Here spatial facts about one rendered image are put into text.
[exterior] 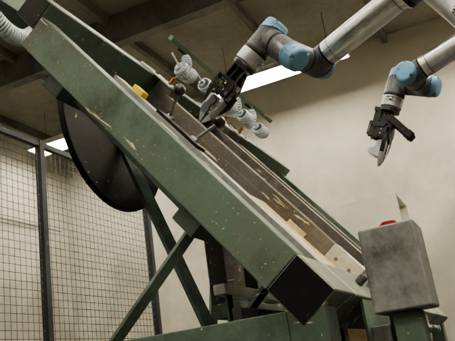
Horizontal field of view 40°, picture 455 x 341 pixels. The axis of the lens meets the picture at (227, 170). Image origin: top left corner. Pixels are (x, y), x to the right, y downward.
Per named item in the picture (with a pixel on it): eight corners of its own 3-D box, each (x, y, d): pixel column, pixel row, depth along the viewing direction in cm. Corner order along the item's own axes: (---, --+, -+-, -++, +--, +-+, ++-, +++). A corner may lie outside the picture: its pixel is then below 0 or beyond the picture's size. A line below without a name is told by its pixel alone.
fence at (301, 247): (315, 278, 162) (326, 266, 162) (107, 84, 207) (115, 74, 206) (321, 280, 167) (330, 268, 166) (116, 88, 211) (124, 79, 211)
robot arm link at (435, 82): (428, 93, 212) (398, 90, 219) (440, 101, 221) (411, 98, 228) (433, 70, 212) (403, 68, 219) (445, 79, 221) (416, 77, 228)
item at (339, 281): (303, 328, 135) (336, 289, 134) (265, 289, 141) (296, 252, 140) (435, 332, 329) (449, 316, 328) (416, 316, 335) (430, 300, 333)
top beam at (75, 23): (31, 28, 192) (51, 2, 191) (15, 13, 196) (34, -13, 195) (280, 183, 385) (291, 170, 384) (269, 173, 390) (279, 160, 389)
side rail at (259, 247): (265, 289, 141) (296, 252, 140) (20, 44, 193) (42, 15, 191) (275, 291, 146) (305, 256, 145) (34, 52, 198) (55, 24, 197)
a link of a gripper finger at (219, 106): (196, 120, 182) (217, 95, 181) (201, 122, 188) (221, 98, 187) (204, 127, 181) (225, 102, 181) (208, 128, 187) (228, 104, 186)
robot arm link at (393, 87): (409, 65, 222) (386, 64, 228) (401, 95, 221) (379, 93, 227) (417, 74, 228) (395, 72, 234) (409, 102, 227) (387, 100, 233)
